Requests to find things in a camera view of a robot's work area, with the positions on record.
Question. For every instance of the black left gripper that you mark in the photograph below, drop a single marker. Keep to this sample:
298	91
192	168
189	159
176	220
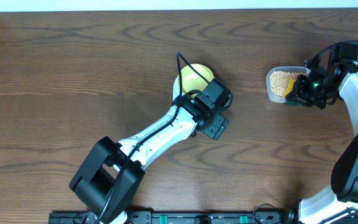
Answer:
215	127

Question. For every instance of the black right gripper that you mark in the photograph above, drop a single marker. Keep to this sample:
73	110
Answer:
298	95

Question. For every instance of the yellow plastic scoop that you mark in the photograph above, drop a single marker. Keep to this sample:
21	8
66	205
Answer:
289	87

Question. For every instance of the yellow plastic bowl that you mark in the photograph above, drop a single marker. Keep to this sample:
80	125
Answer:
192	81

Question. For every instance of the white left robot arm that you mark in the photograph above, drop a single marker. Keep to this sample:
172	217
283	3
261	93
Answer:
110	175

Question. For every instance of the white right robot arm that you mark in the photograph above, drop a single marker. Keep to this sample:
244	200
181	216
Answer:
322	87

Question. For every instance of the white digital kitchen scale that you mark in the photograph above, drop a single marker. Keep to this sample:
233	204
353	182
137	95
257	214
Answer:
176	90

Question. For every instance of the clear plastic soybean container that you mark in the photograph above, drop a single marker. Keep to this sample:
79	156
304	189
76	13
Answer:
278	80

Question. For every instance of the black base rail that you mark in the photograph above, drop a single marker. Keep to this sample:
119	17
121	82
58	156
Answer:
262	215

